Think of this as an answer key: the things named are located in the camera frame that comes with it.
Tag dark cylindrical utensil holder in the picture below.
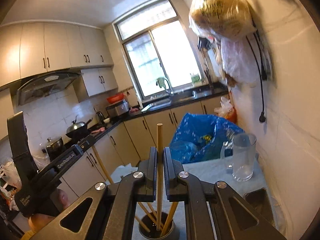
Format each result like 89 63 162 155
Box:
138 211 180 240

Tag grey-blue tablecloth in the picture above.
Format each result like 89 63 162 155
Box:
110 152 280 240

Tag silver rice cooker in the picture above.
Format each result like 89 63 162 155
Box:
105 100 130 118

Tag red plastic basin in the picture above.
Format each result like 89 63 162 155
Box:
107 93 125 104

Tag beige lower kitchen cabinets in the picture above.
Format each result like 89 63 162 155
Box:
57 97 229 200

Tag beige upper kitchen cabinets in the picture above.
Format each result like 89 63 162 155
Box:
0 22 119 98

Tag hanging white plastic bag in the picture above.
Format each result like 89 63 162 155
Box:
220 37 265 87

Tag kitchen window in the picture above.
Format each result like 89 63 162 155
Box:
112 0 209 103

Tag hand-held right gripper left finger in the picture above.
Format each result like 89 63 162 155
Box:
30 147 158 240

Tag white red shopping bag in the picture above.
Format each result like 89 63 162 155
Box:
0 160 23 212

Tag hanging bag with brown contents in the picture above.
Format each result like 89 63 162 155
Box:
189 0 257 40

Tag black wok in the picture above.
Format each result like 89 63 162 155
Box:
65 116 93 138

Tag orange plastic bag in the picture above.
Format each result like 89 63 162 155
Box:
225 107 237 123

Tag person's left hand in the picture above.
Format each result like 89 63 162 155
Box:
27 189 70 237

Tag blue plastic bag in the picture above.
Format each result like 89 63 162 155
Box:
170 112 245 164

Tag chrome faucet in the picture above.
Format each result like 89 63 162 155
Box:
162 77 174 97

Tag long bamboo chopstick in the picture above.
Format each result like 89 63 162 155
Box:
156 123 164 232
135 215 150 233
137 202 157 228
161 201 179 237
147 202 163 227
91 145 114 184

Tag steel pot with lid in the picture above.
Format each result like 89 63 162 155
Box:
44 137 64 154

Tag crumpled white plastic bag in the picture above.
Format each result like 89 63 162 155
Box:
214 96 233 117

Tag clear glass pitcher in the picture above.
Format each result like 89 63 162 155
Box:
220 133 257 182

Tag beige kitchen cabinets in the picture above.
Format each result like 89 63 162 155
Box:
57 97 229 200
0 22 119 98

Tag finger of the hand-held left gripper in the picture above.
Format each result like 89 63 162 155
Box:
55 134 97 174

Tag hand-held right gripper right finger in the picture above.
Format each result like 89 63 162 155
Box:
163 147 288 240

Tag black power cable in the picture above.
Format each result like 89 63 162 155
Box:
246 36 267 123

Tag steel kitchen sink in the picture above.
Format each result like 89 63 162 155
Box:
141 96 197 112

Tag range hood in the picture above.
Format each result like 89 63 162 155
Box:
16 71 82 105

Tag black countertop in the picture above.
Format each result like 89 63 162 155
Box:
62 86 229 153

